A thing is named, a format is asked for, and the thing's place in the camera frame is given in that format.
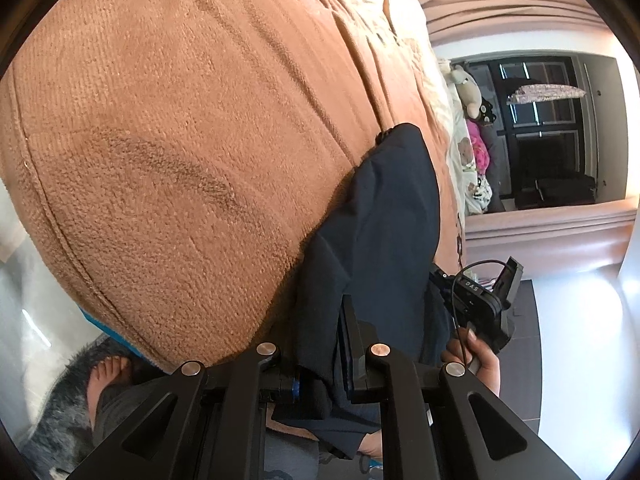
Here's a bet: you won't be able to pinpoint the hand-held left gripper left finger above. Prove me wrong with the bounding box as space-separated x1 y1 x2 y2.
67 342 302 480

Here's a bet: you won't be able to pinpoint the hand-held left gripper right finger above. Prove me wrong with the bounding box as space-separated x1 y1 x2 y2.
341 296 583 480

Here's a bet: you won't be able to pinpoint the black pants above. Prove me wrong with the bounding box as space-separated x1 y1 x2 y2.
270 122 458 461

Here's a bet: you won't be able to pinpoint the person's right hand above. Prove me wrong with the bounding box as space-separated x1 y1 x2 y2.
442 327 502 396

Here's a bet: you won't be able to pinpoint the pink curtain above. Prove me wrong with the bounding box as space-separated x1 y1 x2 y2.
409 0 623 52
461 199 640 277

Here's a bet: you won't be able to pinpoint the cream bear print quilt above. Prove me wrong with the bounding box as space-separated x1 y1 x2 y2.
444 72 494 217

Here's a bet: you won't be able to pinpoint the dark sofa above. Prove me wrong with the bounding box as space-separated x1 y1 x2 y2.
514 172 599 209

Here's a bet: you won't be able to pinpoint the pink plush toy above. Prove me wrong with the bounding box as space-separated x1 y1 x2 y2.
466 120 494 172

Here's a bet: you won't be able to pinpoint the dark grey slipper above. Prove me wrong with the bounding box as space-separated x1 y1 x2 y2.
92 374 173 457

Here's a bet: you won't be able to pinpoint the dark framed window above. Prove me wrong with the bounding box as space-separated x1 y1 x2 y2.
464 54 602 212

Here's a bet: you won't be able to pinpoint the blue bed sheet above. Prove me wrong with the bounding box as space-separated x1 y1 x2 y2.
81 309 168 367

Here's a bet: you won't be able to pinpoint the person's bare foot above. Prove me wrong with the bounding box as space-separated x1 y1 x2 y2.
87 354 134 427

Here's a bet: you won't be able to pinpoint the cream teddy bear plush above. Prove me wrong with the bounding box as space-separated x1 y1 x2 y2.
449 63 482 117

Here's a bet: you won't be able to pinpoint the grey fluffy rug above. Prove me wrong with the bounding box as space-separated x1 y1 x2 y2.
24 339 132 477

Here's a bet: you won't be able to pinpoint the orange fleece blanket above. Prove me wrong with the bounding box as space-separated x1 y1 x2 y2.
0 0 463 368

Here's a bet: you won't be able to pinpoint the cream fluffy blanket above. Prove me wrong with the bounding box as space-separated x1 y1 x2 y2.
310 0 453 161

